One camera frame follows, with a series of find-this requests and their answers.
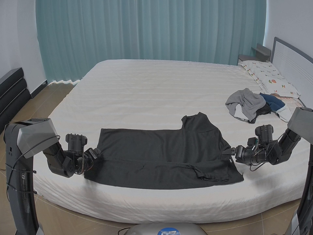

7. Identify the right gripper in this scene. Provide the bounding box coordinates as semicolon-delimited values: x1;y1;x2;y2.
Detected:
229;144;249;163

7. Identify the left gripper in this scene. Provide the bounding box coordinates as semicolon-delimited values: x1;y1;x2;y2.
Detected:
84;147;102;162

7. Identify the pile of clothes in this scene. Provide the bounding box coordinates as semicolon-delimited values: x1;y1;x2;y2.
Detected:
225;88;292;124

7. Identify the black T-shirt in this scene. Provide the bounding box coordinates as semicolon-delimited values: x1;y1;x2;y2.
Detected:
84;112;245;190

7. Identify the bed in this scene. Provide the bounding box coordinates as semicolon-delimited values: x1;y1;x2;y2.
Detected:
32;36;313;226

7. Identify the white printed pillow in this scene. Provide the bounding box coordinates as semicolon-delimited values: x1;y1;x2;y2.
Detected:
241;60;302;99

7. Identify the grey bedside table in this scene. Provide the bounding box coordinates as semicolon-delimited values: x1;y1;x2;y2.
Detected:
238;43;272;63

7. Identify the blue-green curtain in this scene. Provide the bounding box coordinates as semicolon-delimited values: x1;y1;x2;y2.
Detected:
36;0;267;83

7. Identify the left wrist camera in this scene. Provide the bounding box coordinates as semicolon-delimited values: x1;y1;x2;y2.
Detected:
65;133;88;152

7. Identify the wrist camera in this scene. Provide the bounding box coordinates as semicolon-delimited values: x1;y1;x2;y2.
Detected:
247;124;274;147
65;133;88;152

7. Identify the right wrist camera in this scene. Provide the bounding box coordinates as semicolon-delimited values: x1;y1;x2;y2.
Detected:
247;124;274;147

